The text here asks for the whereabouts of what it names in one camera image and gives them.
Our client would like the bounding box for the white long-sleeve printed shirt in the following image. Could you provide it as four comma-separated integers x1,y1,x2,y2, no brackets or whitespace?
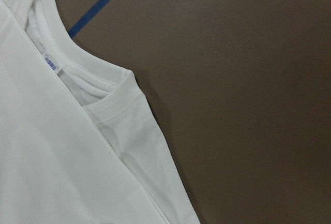
1,0,199,223

